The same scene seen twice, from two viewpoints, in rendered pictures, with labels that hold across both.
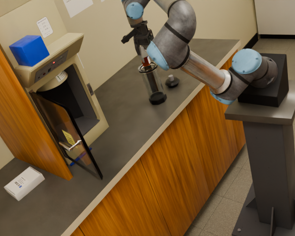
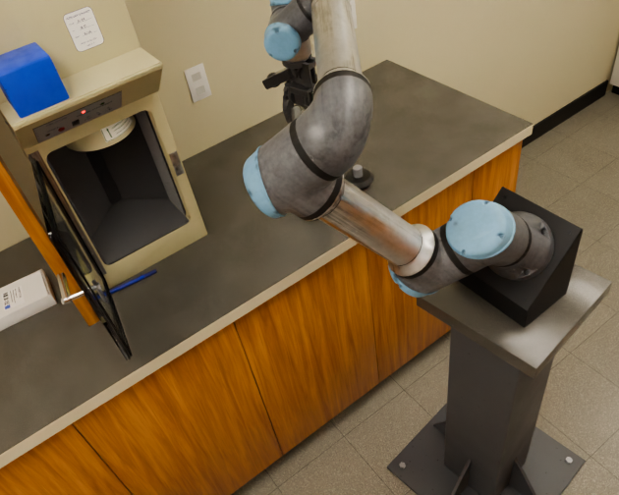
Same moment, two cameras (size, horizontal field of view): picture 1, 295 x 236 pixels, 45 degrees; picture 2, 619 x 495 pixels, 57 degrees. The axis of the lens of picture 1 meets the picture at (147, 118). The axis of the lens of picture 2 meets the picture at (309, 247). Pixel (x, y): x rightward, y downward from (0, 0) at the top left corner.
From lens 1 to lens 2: 61 cm
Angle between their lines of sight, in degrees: 15
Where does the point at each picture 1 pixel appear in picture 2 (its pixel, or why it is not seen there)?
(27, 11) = not seen: outside the picture
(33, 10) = not seen: outside the picture
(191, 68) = (339, 224)
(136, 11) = (282, 45)
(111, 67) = (272, 100)
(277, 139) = (505, 376)
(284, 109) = (534, 339)
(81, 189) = (99, 356)
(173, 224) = (287, 423)
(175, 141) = (324, 296)
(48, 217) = (22, 393)
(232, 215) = (404, 430)
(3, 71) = not seen: outside the picture
